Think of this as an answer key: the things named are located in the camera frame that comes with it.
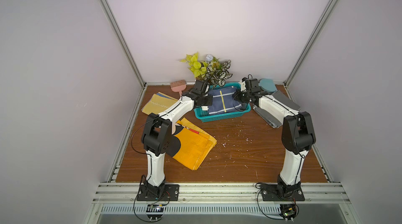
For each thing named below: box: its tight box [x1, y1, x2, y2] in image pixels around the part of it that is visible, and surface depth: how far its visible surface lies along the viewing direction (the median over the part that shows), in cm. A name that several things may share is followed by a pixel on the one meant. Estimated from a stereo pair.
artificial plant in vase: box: [180, 52, 233, 87], surface depth 97 cm
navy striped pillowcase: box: [208, 86, 247, 115], surface depth 97 cm
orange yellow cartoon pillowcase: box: [171, 117, 218, 171], surface depth 90 cm
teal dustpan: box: [258, 77, 277, 93], surface depth 124 cm
